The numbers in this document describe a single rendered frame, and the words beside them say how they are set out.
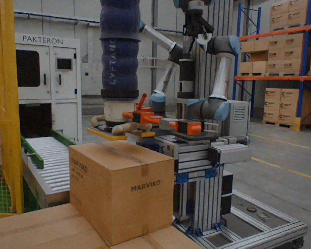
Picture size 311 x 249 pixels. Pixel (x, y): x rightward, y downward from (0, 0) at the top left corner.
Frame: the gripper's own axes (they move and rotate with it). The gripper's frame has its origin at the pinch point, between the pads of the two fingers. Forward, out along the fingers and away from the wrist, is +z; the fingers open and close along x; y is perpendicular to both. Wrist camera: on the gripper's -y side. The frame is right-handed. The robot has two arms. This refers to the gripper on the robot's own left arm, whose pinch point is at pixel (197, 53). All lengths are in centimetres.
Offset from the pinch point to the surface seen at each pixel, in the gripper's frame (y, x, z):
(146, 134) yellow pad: 18, -21, 45
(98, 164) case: 47, -18, 58
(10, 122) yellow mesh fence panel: 86, -148, 52
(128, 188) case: 36, -5, 69
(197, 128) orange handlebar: 19.3, 28.4, 33.5
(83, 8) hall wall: -182, -956, -242
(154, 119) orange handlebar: 25.5, 2.0, 33.0
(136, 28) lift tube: 21.4, -28.2, -14.2
